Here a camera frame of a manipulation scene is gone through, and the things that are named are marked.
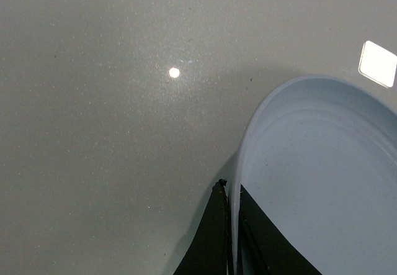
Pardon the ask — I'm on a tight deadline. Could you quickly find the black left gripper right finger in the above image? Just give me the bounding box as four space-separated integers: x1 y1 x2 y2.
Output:
239 186 320 274

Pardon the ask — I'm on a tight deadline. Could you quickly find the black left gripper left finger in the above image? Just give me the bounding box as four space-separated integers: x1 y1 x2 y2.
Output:
174 179 229 274

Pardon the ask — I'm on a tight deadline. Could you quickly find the light blue round plate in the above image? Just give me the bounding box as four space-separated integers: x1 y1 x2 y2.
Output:
229 76 396 274

